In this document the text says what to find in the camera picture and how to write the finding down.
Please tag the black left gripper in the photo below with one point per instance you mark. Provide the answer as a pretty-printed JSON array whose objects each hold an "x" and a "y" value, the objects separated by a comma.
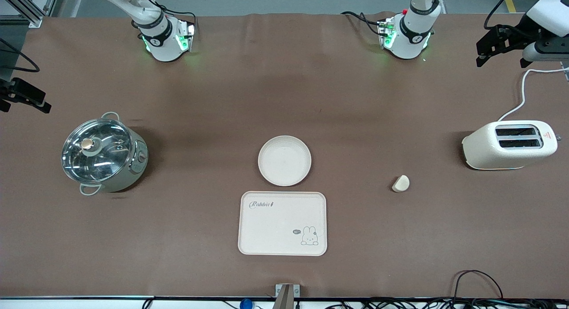
[{"x": 512, "y": 34}]

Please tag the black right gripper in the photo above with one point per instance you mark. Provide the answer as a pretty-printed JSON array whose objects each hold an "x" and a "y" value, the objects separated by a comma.
[{"x": 18, "y": 89}]

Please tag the small white bun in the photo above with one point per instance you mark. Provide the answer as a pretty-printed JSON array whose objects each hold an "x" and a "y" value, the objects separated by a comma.
[{"x": 401, "y": 183}]

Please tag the round cream plate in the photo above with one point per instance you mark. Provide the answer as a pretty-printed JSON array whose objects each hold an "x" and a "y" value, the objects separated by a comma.
[{"x": 284, "y": 161}]

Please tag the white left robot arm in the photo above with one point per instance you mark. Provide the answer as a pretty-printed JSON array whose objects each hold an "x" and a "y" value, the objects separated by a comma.
[{"x": 411, "y": 38}]

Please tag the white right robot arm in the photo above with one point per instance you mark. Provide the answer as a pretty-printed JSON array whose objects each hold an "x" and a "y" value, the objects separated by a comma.
[{"x": 165, "y": 46}]

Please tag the cream rabbit print tray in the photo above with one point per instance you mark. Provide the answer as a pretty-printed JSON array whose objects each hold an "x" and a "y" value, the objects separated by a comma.
[{"x": 280, "y": 226}]

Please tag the glass pot lid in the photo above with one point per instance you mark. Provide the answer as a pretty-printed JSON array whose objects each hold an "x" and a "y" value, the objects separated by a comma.
[{"x": 100, "y": 153}]

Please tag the white two-slot toaster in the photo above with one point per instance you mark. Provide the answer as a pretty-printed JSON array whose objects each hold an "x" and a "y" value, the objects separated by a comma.
[{"x": 489, "y": 149}]

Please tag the steel electric cooking pot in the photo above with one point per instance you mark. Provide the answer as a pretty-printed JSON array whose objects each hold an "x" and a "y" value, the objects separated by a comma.
[{"x": 131, "y": 166}]

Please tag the brown table cover mat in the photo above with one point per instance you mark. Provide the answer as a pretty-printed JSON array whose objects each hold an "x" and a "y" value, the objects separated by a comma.
[{"x": 284, "y": 91}]

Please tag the blue round knob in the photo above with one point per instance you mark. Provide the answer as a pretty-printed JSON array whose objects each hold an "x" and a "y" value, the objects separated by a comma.
[{"x": 246, "y": 304}]

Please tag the aluminium frame profile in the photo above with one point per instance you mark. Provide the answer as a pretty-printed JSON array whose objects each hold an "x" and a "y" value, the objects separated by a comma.
[{"x": 31, "y": 11}]

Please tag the grey metal bracket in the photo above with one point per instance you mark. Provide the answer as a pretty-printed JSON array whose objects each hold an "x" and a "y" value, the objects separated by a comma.
[{"x": 286, "y": 293}]

